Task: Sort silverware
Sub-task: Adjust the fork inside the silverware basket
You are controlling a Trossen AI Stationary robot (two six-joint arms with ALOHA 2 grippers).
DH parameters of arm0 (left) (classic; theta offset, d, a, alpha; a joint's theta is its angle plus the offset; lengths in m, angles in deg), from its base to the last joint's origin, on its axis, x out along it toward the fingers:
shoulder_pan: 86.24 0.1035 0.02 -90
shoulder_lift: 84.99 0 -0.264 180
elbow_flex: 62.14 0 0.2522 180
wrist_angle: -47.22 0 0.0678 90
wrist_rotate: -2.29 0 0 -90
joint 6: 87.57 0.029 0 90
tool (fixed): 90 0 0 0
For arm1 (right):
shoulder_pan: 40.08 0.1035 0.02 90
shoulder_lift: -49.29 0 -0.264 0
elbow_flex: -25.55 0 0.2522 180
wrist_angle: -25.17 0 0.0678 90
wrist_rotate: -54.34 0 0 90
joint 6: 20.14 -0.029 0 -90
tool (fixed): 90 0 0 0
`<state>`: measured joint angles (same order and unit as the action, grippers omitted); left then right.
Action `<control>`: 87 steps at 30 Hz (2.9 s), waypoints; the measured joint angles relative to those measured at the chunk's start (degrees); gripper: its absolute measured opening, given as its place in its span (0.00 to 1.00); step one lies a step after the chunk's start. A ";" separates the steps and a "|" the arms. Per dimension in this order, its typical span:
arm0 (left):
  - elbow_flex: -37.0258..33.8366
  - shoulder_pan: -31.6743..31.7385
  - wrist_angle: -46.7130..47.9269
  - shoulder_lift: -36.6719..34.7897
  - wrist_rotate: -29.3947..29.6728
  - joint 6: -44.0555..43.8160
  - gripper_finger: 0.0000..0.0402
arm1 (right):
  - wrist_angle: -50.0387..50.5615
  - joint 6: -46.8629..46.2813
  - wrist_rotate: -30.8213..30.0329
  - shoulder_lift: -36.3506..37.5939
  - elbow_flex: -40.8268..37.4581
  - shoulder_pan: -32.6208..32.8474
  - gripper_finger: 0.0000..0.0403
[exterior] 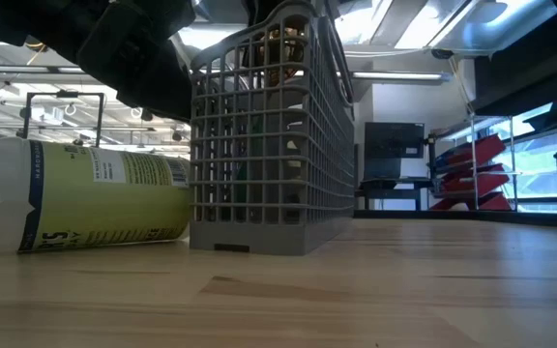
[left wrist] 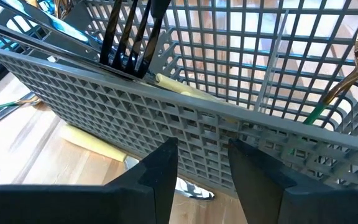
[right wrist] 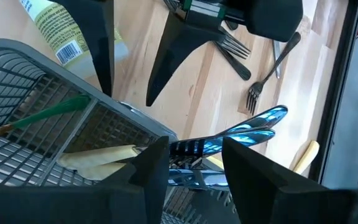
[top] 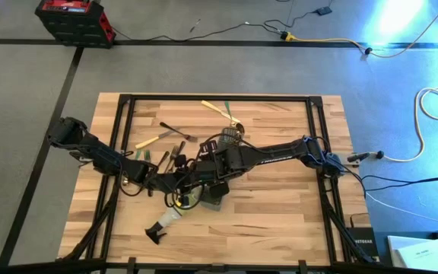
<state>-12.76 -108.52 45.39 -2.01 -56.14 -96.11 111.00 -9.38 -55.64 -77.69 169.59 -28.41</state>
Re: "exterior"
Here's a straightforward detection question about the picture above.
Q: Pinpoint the dark office desk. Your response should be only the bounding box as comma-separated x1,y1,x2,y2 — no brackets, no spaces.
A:
355,177,437,213

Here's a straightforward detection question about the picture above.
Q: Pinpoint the grey plastic cutlery basket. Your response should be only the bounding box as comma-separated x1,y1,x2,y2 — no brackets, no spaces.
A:
189,0,357,257

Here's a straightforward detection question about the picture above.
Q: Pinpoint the black computer monitor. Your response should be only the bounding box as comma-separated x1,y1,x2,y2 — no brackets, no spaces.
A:
364,121,426,181

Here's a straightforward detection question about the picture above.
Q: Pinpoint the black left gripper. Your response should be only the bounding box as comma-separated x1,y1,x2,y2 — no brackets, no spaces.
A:
0,0,197,123

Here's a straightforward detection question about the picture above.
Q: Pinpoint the spray bottle green label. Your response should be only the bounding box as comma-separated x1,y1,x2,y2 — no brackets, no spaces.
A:
0,136,192,256

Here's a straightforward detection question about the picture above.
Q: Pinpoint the red storage bin rack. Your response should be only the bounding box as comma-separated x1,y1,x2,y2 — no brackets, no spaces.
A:
428,132,514,213

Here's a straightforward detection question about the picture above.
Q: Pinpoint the black rectangular stand frame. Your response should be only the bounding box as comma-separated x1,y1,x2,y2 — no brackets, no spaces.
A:
20,90,106,149

